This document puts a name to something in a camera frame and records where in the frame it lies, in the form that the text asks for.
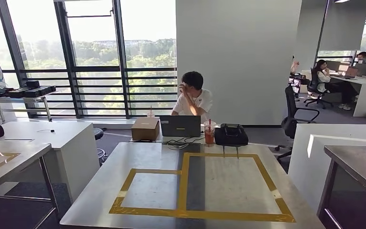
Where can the red drink cup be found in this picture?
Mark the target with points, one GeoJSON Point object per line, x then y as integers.
{"type": "Point", "coordinates": [209, 134]}

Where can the grey roller blind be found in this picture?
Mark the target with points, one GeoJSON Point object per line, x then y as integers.
{"type": "Point", "coordinates": [344, 25]}

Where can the black window frame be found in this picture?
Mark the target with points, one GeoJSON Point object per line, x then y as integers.
{"type": "Point", "coordinates": [121, 63]}

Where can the steel workbench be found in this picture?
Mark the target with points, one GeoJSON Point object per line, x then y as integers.
{"type": "Point", "coordinates": [22, 151]}
{"type": "Point", "coordinates": [151, 189]}
{"type": "Point", "coordinates": [359, 164]}

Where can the person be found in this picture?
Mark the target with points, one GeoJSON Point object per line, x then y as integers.
{"type": "Point", "coordinates": [323, 79]}
{"type": "Point", "coordinates": [362, 55]}
{"type": "Point", "coordinates": [294, 68]}
{"type": "Point", "coordinates": [195, 101]}

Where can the white table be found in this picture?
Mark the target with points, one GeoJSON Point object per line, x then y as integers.
{"type": "Point", "coordinates": [303, 164]}
{"type": "Point", "coordinates": [44, 132]}

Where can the cardboard box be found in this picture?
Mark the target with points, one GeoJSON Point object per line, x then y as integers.
{"type": "Point", "coordinates": [145, 129]}

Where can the black handbag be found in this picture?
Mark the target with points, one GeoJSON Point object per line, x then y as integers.
{"type": "Point", "coordinates": [230, 136]}

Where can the black equipment boxes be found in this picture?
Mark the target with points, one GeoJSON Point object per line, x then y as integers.
{"type": "Point", "coordinates": [31, 91]}

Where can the black round stool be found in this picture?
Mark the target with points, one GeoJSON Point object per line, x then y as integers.
{"type": "Point", "coordinates": [97, 134]}

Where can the steel side table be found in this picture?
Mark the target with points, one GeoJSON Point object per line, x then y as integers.
{"type": "Point", "coordinates": [22, 100]}

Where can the black office chair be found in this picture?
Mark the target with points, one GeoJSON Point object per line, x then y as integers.
{"type": "Point", "coordinates": [312, 85]}
{"type": "Point", "coordinates": [292, 120]}

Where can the yellow tape outline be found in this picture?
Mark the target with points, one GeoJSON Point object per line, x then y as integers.
{"type": "Point", "coordinates": [9, 154]}

